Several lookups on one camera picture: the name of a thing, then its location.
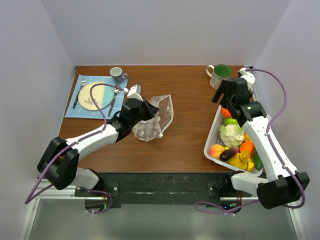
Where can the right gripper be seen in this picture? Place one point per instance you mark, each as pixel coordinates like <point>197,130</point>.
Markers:
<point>222,89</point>

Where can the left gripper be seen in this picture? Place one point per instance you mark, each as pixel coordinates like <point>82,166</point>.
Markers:
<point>151,109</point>

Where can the polka dot zip bag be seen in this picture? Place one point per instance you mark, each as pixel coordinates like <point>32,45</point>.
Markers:
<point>154,128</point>

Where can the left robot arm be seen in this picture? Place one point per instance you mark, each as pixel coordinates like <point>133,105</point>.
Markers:
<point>59,163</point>

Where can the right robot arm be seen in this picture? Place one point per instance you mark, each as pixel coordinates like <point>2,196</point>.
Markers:
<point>283,184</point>

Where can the green interior floral mug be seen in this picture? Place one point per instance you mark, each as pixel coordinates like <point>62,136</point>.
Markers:
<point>217,73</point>

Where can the orange fruit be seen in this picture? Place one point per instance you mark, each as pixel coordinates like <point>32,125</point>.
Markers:
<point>225,113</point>

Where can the green apple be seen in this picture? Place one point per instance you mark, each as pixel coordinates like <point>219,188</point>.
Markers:
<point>230,121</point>

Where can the cabbage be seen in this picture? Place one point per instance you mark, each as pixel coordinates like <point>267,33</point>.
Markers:
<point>232,135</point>

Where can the small grey cup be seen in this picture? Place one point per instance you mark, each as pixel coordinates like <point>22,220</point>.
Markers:
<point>118,75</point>

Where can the cream and blue plate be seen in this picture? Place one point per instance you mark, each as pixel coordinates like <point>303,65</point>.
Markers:
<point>102,95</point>

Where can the white plastic basket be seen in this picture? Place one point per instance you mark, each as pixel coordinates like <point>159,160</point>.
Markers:
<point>215,138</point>

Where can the small orange tangerine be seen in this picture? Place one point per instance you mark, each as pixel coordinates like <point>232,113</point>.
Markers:
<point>247,147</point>

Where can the peach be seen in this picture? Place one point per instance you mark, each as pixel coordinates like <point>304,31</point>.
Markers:
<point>216,150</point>

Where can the purple eggplant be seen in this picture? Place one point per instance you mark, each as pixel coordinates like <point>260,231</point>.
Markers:
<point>227,154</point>

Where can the yellow banana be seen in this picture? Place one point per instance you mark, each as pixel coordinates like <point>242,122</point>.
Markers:
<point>242,160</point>

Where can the blue placemat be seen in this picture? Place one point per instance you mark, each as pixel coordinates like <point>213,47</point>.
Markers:
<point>80,112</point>

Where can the green cucumber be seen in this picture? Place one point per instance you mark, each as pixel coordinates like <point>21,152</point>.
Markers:
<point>258,164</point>

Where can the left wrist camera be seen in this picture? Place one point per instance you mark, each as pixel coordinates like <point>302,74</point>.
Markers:
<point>134,92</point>

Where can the spoon with black handle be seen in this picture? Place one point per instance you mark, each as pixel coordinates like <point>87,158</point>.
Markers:
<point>116,92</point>

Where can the fork with black handle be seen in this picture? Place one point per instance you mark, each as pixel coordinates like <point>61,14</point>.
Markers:
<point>82,84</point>

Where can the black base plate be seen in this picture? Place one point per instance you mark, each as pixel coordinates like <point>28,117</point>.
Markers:
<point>161,188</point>

